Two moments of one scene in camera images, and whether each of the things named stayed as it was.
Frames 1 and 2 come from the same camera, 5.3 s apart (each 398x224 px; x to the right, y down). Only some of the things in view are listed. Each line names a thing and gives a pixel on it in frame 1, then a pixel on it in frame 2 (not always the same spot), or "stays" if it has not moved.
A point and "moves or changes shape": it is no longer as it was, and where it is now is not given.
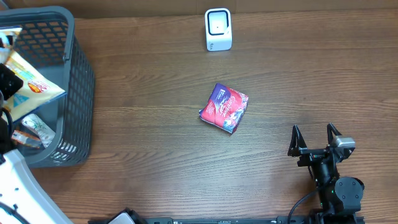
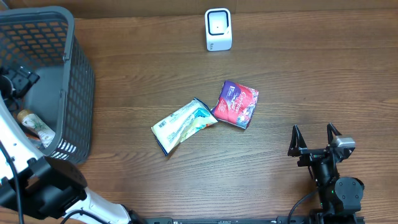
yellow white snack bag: (38, 88) to (170, 131)
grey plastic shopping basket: (46, 43) stays
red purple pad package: (224, 108) moves or changes shape
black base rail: (228, 219) stays
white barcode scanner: (218, 29) stays
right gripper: (296, 147) stays
